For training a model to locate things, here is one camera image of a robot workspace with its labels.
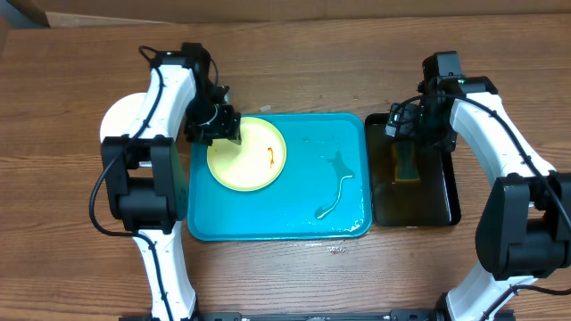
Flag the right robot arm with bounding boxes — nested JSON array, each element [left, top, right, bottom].
[[385, 51, 570, 320]]

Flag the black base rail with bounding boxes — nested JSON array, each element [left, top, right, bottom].
[[119, 307, 517, 321]]

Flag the yellow green sponge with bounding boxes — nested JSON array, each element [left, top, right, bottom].
[[392, 141, 420, 183]]

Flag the white plate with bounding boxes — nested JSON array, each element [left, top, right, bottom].
[[99, 93, 146, 143]]

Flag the brown cardboard backdrop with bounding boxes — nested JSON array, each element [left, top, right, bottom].
[[1, 0, 570, 27]]

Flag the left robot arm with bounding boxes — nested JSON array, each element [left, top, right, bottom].
[[88, 43, 241, 320]]

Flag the teal plastic tray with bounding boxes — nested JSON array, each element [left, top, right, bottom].
[[187, 112, 372, 242]]

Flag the yellow plate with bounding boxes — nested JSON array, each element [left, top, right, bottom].
[[207, 117, 287, 192]]

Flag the black water tray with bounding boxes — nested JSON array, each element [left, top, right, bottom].
[[365, 113, 461, 227]]

